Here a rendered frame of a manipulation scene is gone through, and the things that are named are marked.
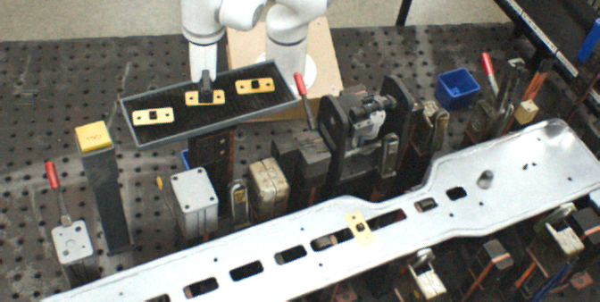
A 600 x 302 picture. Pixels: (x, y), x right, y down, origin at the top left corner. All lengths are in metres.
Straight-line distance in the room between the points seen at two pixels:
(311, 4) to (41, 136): 0.88
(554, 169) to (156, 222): 1.04
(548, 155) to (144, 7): 2.23
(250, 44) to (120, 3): 1.45
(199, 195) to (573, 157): 0.95
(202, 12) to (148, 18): 2.13
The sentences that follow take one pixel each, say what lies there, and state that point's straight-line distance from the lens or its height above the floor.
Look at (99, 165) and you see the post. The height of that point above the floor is 1.10.
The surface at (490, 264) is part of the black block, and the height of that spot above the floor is 0.98.
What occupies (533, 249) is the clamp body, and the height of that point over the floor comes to 0.95.
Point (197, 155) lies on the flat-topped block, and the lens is 1.58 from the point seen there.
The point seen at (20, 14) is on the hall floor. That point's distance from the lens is 3.50.
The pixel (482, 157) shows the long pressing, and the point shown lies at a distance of 1.73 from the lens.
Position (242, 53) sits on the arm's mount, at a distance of 2.11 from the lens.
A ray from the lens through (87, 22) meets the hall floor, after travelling 3.40.
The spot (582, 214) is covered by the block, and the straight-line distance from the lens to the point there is 1.77.
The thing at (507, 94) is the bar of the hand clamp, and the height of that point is 1.12.
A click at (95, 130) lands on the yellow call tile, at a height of 1.16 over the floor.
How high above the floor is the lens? 2.31
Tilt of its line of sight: 52 degrees down
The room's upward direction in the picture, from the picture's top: 9 degrees clockwise
